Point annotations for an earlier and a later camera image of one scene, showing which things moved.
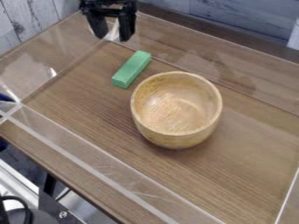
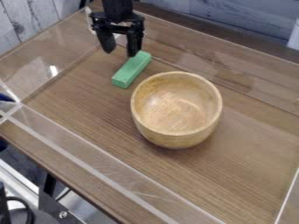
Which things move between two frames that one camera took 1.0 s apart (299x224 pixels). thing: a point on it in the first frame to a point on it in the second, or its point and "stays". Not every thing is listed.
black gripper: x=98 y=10 to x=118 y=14
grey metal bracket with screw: x=55 y=208 stays
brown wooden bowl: x=176 y=108 stays
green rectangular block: x=131 y=67 stays
